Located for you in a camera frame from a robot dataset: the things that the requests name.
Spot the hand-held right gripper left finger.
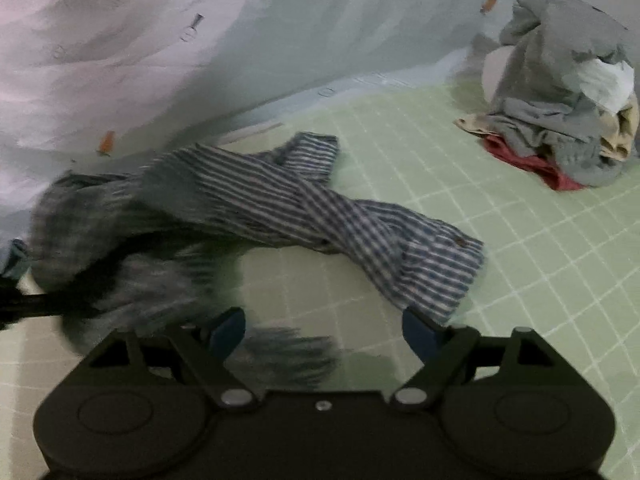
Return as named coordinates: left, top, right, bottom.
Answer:
left=87, top=307, right=257, bottom=409

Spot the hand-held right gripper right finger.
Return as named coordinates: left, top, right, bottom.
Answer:
left=390, top=307, right=554, bottom=410

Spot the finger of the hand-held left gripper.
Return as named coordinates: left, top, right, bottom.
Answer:
left=0, top=280, right=66, bottom=332

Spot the blue white plaid shirt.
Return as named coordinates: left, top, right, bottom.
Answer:
left=27, top=131, right=486, bottom=391

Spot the folded blue denim garment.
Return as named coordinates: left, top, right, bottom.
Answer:
left=0, top=239, right=30, bottom=281

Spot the green grid bed sheet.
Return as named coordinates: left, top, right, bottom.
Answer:
left=0, top=77, right=640, bottom=480

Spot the red cloth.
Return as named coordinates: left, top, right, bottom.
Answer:
left=482, top=134, right=587, bottom=192

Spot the carrot print white quilt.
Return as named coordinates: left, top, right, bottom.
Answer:
left=0, top=0, right=640, bottom=271

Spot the beige cloth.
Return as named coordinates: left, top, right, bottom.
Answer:
left=455, top=100, right=640, bottom=162

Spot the grey garment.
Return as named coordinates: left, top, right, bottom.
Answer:
left=487, top=0, right=638, bottom=188

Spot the white cloth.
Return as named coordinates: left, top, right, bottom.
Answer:
left=570, top=57, right=636, bottom=113

